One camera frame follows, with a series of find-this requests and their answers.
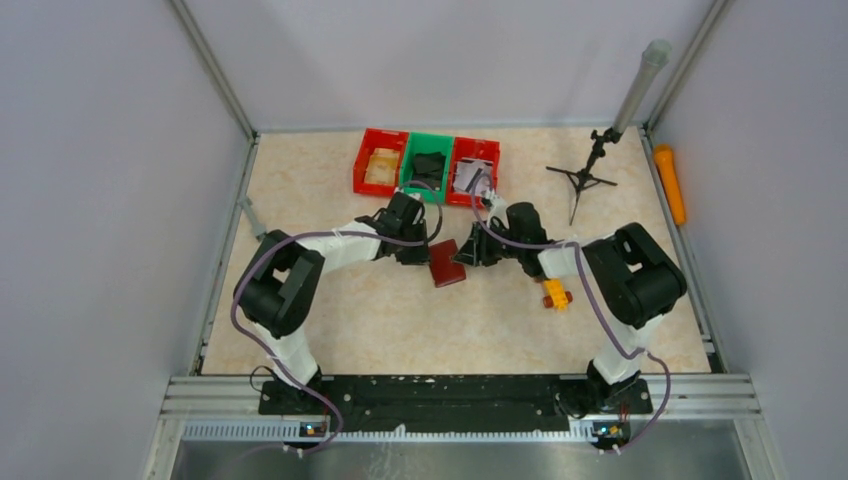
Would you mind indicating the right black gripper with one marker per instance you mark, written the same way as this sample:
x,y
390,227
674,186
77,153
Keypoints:
x,y
475,251

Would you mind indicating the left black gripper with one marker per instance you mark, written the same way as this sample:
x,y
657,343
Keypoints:
x,y
420,255

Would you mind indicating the red card holder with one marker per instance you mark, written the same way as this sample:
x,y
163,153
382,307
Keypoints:
x,y
444,271

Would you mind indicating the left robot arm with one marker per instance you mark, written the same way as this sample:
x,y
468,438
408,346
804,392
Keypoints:
x,y
273,297

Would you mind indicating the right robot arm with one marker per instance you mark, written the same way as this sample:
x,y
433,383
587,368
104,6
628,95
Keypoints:
x,y
630,282

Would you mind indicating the white cards in bin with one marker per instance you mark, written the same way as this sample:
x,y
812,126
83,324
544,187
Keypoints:
x,y
473,176

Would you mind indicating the wooden piece in bin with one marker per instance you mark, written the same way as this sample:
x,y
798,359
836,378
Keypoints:
x,y
382,167

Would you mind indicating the black item in bin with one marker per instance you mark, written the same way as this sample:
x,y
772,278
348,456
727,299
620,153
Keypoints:
x,y
428,168

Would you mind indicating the yellow toy brick car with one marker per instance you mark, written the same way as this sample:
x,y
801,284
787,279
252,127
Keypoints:
x,y
555,295

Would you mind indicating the right red bin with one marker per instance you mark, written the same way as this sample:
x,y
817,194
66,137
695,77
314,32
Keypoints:
x,y
487,150

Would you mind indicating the red bin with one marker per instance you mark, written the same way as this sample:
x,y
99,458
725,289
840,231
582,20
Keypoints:
x,y
487,150
377,138

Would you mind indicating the green bin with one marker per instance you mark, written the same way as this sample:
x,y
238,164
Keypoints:
x,y
419,142

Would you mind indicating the left red bin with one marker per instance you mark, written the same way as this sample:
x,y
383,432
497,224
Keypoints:
x,y
377,138

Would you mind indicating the black tripod stand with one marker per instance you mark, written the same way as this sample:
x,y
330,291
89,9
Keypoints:
x,y
583,179

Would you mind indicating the grey small tool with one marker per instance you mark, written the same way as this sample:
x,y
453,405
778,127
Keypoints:
x,y
258,228

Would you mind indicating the orange cylinder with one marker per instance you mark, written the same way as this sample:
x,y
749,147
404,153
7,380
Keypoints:
x,y
663,157

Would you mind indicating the grey tube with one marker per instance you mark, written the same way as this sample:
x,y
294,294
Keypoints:
x,y
653,59

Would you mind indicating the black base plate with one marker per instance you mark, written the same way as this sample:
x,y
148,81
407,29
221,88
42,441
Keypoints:
x,y
454,403

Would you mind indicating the grey cable duct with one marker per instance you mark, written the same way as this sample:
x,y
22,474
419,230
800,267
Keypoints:
x,y
292,431

